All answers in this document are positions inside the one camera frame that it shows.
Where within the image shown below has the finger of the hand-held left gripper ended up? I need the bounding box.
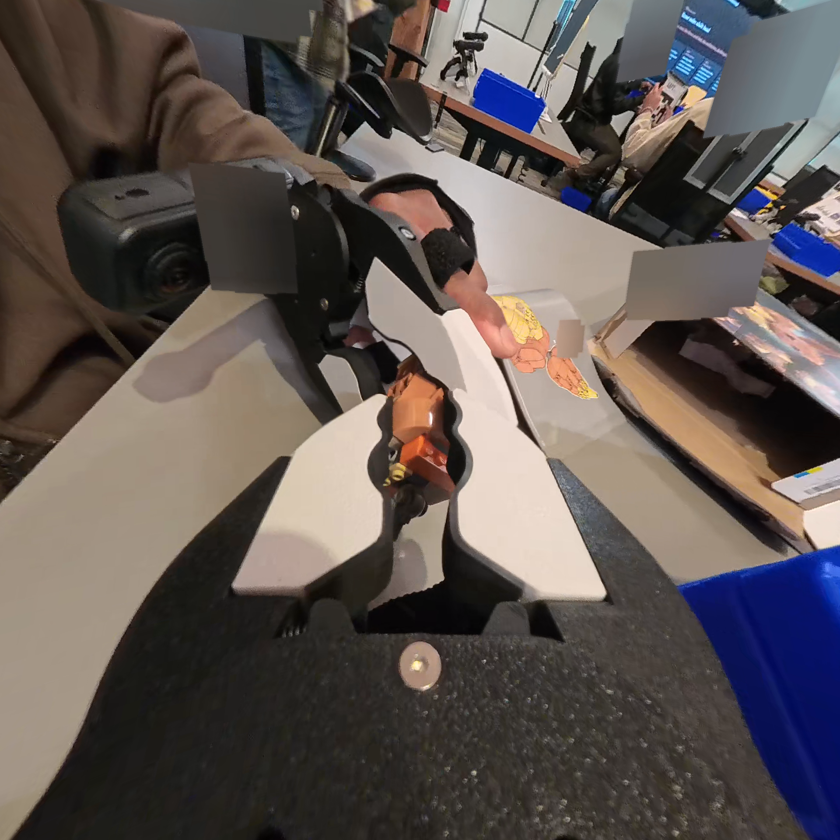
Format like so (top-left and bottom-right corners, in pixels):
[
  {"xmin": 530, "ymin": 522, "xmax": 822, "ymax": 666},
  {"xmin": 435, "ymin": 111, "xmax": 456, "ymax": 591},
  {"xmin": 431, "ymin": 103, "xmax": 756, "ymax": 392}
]
[
  {"xmin": 365, "ymin": 259, "xmax": 522, "ymax": 430},
  {"xmin": 319, "ymin": 348, "xmax": 395, "ymax": 421}
]

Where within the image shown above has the stack of blue plastic bins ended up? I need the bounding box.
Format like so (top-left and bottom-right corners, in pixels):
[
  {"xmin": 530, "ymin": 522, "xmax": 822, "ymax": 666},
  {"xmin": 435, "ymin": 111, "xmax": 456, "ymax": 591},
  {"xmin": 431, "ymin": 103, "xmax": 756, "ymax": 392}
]
[{"xmin": 680, "ymin": 545, "xmax": 840, "ymax": 840}]

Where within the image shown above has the small blue bin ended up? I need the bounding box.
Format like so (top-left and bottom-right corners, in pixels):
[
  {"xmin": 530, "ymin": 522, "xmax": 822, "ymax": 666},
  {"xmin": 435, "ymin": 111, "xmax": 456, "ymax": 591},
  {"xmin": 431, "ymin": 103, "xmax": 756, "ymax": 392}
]
[
  {"xmin": 772, "ymin": 221, "xmax": 840, "ymax": 277},
  {"xmin": 470, "ymin": 69, "xmax": 548, "ymax": 135}
]

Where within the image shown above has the person's left forearm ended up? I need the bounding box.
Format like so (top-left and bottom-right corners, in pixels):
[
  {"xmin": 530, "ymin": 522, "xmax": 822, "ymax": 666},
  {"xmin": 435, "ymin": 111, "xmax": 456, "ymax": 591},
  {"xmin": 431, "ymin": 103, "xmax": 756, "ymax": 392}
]
[{"xmin": 132, "ymin": 40, "xmax": 382, "ymax": 198}]

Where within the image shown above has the printed cardboard box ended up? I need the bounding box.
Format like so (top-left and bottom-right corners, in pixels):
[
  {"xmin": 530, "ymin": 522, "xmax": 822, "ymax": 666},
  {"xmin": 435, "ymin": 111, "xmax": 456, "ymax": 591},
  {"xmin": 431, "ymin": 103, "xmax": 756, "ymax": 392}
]
[{"xmin": 591, "ymin": 292, "xmax": 840, "ymax": 542}]

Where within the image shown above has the person's left hand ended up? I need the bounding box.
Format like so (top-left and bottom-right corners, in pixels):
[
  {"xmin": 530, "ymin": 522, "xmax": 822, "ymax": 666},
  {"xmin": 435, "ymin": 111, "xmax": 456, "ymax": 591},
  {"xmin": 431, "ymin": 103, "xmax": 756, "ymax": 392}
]
[{"xmin": 363, "ymin": 184, "xmax": 522, "ymax": 364}]

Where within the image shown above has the black office chair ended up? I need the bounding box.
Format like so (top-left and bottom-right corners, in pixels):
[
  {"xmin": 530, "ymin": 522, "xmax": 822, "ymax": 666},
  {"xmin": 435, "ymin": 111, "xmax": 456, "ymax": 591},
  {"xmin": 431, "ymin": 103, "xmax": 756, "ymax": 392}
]
[{"xmin": 315, "ymin": 73, "xmax": 437, "ymax": 165}]

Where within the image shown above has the brown toy brick model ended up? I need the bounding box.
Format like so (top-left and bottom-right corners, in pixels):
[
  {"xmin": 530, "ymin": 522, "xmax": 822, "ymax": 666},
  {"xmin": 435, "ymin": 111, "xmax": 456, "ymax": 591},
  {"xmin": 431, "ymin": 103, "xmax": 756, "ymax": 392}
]
[{"xmin": 381, "ymin": 355, "xmax": 463, "ymax": 523}]

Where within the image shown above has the printed instruction booklet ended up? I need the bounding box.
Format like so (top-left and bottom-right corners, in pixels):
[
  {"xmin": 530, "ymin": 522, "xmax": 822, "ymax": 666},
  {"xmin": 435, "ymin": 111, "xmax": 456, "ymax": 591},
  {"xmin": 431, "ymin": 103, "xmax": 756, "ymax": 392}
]
[{"xmin": 493, "ymin": 292, "xmax": 601, "ymax": 403}]

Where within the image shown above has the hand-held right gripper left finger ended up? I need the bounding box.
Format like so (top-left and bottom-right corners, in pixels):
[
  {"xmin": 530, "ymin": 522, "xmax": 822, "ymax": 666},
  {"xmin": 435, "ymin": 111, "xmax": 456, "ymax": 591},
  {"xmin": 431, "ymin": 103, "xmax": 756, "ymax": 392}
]
[{"xmin": 234, "ymin": 394, "xmax": 395, "ymax": 601}]

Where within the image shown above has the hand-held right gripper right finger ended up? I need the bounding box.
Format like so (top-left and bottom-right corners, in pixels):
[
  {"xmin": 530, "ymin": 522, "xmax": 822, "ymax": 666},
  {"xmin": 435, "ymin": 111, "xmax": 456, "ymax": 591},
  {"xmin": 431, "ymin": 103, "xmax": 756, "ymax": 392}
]
[{"xmin": 447, "ymin": 390, "xmax": 609, "ymax": 605}]

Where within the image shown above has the small white carton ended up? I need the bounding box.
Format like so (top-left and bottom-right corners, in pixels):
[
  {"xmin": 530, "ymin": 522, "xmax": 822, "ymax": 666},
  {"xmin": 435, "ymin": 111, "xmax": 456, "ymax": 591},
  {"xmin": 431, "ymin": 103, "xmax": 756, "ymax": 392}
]
[{"xmin": 771, "ymin": 457, "xmax": 840, "ymax": 513}]

